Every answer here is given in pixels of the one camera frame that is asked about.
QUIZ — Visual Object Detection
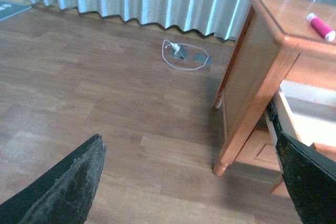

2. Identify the closed floor socket plate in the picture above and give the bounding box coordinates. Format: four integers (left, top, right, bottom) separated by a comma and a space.
193, 54, 213, 65

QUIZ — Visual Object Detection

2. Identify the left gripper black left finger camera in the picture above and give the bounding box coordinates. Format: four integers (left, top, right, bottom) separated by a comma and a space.
1, 134, 107, 223

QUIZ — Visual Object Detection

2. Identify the wooden drawer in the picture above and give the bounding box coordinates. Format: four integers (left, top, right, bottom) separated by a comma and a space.
265, 80, 335, 161
235, 129, 280, 172

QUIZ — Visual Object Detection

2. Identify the wooden nightstand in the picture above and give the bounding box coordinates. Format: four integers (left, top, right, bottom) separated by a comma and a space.
213, 0, 336, 196

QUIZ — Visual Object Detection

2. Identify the open floor socket box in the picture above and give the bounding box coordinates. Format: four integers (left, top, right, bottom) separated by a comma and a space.
169, 44, 188, 60

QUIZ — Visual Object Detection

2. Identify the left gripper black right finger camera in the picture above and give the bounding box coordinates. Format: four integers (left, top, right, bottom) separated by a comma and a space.
276, 131, 335, 223

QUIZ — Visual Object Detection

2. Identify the white floor cable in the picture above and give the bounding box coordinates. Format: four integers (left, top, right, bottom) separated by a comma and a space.
162, 39, 210, 71

